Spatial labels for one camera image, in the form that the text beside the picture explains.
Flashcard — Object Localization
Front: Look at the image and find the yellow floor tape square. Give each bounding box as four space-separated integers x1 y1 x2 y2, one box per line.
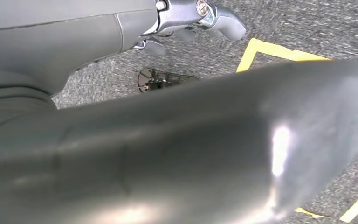
236 37 358 223

